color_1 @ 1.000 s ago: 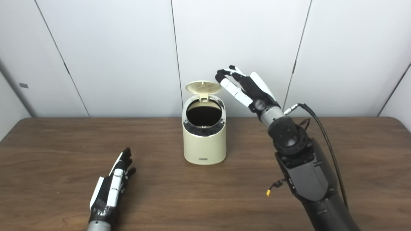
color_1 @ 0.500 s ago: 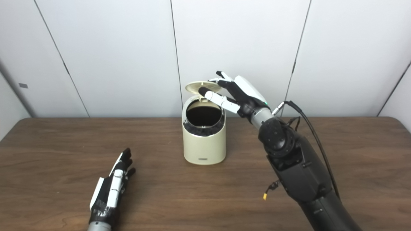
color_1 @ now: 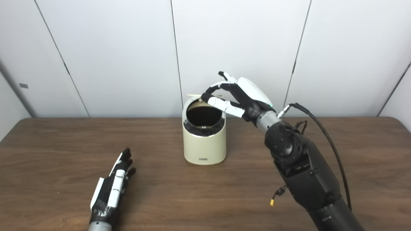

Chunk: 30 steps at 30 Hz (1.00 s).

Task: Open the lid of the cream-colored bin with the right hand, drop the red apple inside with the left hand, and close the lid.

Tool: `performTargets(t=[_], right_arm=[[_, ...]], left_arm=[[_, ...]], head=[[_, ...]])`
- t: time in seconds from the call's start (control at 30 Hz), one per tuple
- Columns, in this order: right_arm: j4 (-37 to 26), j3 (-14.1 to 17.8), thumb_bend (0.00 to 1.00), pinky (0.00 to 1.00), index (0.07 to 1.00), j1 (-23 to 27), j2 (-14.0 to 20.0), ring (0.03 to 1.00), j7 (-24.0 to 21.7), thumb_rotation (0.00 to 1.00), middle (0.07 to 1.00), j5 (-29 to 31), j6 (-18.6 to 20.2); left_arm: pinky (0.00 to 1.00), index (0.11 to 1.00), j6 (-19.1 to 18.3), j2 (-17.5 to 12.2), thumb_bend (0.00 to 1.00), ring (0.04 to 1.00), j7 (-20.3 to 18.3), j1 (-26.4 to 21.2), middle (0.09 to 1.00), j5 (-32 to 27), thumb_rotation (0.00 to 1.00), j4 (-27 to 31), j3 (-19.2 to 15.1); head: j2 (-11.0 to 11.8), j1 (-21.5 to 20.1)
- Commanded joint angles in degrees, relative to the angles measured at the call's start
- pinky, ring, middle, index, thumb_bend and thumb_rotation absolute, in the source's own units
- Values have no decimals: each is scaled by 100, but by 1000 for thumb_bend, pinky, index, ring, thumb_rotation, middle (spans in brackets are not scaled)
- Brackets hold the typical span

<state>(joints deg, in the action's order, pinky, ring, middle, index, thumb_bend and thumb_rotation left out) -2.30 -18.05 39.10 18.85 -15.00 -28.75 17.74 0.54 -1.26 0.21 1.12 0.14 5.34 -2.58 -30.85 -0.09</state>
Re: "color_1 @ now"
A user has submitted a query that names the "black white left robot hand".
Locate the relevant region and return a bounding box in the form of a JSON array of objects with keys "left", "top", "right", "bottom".
[{"left": 89, "top": 148, "right": 136, "bottom": 225}]

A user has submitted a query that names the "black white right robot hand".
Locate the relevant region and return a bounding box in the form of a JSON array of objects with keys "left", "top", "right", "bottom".
[{"left": 201, "top": 71, "right": 277, "bottom": 124}]

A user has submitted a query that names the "black bin liner bag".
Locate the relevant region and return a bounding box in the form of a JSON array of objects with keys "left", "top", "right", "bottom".
[{"left": 184, "top": 106, "right": 224, "bottom": 137}]

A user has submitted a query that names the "cream-colored bin body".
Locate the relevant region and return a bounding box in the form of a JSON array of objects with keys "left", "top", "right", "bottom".
[{"left": 182, "top": 96, "right": 227, "bottom": 166}]

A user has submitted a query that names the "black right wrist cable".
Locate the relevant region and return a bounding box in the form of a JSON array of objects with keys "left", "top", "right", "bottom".
[{"left": 277, "top": 103, "right": 352, "bottom": 210}]

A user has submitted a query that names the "thin wire with yellow connector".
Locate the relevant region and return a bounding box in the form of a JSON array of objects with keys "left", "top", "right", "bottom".
[{"left": 270, "top": 185, "right": 288, "bottom": 206}]

